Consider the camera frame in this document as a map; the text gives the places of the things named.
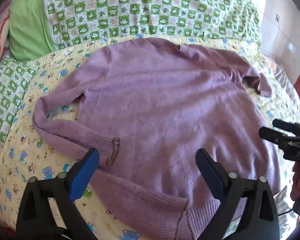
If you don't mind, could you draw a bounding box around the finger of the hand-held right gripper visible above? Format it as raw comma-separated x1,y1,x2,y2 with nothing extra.
258,127,294,145
272,119,300,137

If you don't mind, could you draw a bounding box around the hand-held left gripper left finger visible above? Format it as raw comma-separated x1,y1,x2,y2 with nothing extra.
16,148,100,240

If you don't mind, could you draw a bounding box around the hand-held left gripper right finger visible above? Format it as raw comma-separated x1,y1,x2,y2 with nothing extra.
195,148,280,240

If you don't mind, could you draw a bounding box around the purple knit sweater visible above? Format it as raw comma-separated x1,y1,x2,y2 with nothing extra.
33,37,281,240

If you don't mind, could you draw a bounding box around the grey striped cloth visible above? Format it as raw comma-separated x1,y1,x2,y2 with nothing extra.
273,185,294,233

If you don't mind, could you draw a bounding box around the yellow cartoon printed bedsheet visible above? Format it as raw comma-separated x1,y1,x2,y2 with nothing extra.
0,36,300,240

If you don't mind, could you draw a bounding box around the plain green pillow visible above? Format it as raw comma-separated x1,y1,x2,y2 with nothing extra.
9,0,55,62

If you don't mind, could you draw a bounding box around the green checkered printed blanket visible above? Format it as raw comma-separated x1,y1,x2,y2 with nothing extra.
44,0,263,48

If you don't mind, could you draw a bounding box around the black cable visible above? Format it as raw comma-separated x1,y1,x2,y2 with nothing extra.
277,204,299,216

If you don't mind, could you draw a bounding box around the thin wall cord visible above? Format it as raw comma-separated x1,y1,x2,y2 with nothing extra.
271,21,281,67

